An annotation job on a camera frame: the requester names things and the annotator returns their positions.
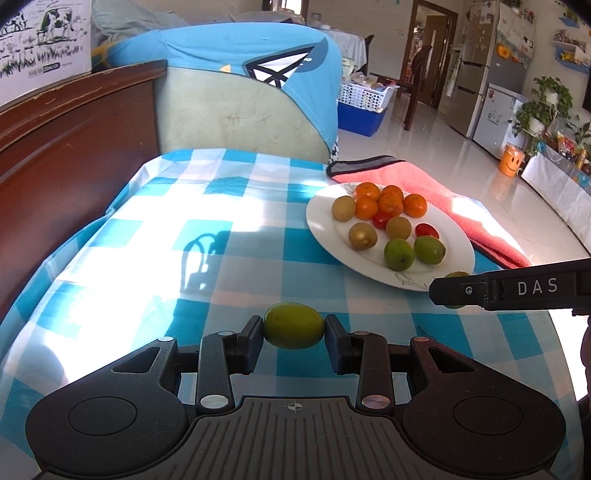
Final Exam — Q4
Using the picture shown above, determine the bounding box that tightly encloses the white cloth covered table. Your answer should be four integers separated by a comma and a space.
318, 28, 370, 75

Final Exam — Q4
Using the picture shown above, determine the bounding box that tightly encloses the white covered low bench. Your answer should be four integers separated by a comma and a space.
521, 138, 591, 241

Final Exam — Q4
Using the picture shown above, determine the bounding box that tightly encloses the blue wall shelf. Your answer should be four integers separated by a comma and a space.
549, 16, 591, 75

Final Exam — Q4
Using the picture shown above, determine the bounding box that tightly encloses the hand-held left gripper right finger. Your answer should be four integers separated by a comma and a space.
324, 314, 493, 413

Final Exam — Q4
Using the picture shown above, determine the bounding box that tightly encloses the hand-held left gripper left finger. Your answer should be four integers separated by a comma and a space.
98, 315, 265, 415

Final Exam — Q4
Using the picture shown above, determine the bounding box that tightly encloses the person's right hand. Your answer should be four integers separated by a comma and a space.
579, 318, 591, 400

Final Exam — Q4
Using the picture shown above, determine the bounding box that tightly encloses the white cow print cardboard box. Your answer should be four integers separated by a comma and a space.
0, 0, 93, 107

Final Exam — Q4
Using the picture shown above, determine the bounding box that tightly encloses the orange smiley bucket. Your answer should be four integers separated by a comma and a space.
499, 142, 527, 177

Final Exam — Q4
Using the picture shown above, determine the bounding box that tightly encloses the green potted plant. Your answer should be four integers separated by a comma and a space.
533, 76, 573, 112
512, 99, 561, 153

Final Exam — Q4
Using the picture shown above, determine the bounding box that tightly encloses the pink towel with grey edge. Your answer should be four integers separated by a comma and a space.
327, 155, 532, 269

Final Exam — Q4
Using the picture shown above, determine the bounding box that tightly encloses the blue white checked tablecloth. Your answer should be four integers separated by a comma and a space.
0, 148, 580, 432

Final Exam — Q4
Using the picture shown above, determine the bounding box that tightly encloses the row of colourful bottles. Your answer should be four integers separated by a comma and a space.
545, 131, 591, 185

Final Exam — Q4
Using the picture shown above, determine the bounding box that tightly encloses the white plastic basket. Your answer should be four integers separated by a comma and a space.
339, 82, 400, 114

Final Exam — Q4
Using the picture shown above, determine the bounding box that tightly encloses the blue printed cloth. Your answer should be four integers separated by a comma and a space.
92, 23, 343, 158

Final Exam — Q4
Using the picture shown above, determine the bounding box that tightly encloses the blue plastic bin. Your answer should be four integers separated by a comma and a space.
337, 102, 389, 138

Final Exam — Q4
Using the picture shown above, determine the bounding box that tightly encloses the green jujube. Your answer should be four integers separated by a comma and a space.
414, 235, 447, 265
444, 270, 472, 310
263, 302, 326, 349
383, 238, 415, 271

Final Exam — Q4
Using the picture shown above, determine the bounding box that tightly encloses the brown wooden door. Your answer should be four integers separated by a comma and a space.
402, 0, 458, 109

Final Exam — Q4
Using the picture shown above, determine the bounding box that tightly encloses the silver fridge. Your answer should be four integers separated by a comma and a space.
438, 0, 499, 137

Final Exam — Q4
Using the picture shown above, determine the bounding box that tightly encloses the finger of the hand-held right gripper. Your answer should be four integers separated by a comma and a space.
428, 271, 499, 311

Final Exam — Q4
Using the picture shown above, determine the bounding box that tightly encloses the grey green quilt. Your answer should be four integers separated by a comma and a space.
92, 0, 190, 51

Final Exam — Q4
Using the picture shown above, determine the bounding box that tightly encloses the white plate with line drawing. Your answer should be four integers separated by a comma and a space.
305, 181, 476, 292

